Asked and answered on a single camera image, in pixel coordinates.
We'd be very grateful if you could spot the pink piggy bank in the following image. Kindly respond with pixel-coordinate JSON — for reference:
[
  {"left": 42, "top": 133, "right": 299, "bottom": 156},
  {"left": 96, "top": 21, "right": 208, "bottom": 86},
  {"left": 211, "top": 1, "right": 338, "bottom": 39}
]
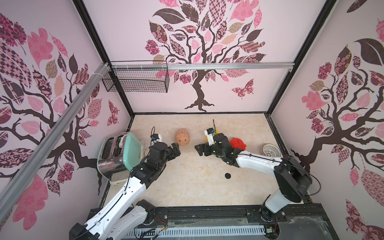
[{"left": 175, "top": 129, "right": 191, "bottom": 146}]

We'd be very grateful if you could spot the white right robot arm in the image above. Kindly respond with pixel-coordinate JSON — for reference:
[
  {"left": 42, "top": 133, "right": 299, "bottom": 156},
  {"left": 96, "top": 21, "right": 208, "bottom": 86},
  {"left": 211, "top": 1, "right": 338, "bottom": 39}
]
[{"left": 195, "top": 133, "right": 313, "bottom": 222}]

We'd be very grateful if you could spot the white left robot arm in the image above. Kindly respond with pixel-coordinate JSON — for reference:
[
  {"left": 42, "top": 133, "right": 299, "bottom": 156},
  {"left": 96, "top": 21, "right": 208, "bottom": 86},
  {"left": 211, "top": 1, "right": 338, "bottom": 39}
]
[{"left": 69, "top": 142, "right": 181, "bottom": 240}]

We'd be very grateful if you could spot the red piggy bank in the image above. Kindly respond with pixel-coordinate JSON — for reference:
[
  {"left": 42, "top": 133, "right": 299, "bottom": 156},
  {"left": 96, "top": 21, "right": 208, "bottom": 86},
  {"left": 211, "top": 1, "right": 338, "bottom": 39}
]
[{"left": 230, "top": 138, "right": 247, "bottom": 151}]

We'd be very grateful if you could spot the mint green chrome toaster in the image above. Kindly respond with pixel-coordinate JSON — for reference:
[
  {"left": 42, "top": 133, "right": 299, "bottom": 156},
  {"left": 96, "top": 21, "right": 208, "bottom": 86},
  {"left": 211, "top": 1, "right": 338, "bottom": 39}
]
[{"left": 97, "top": 132, "right": 145, "bottom": 186}]

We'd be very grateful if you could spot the white sink strainer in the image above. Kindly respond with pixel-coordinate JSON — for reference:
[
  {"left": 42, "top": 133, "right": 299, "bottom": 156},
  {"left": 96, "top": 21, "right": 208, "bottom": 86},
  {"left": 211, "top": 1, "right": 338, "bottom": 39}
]
[{"left": 262, "top": 144, "right": 282, "bottom": 158}]

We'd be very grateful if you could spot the white slotted cable duct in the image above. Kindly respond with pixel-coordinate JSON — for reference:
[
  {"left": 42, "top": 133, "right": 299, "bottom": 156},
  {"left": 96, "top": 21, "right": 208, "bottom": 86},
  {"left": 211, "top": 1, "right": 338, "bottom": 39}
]
[{"left": 123, "top": 226, "right": 266, "bottom": 240}]

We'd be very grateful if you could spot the aluminium rail back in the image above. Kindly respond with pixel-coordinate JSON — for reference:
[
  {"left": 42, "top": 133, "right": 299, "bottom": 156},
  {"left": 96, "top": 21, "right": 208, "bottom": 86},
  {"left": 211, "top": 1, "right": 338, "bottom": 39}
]
[{"left": 112, "top": 62, "right": 295, "bottom": 71}]

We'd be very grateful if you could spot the aluminium rail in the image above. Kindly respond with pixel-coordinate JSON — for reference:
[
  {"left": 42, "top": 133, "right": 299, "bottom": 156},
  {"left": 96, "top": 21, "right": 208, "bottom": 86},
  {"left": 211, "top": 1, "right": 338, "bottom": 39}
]
[
  {"left": 1, "top": 63, "right": 110, "bottom": 222},
  {"left": 112, "top": 62, "right": 295, "bottom": 71}
]

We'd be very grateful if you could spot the black wire basket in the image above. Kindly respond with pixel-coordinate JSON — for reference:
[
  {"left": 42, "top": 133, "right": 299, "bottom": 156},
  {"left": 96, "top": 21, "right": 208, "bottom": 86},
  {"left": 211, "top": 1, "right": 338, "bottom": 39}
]
[{"left": 102, "top": 61, "right": 170, "bottom": 93}]

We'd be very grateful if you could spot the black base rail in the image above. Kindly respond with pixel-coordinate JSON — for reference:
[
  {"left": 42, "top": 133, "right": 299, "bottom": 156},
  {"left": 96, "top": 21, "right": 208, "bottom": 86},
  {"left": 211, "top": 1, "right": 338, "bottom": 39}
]
[{"left": 131, "top": 204, "right": 338, "bottom": 240}]

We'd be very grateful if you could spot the aluminium rail left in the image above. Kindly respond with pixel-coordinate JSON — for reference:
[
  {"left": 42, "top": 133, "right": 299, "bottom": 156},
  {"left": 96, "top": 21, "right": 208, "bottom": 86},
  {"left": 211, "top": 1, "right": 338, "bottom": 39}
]
[{"left": 1, "top": 63, "right": 110, "bottom": 222}]

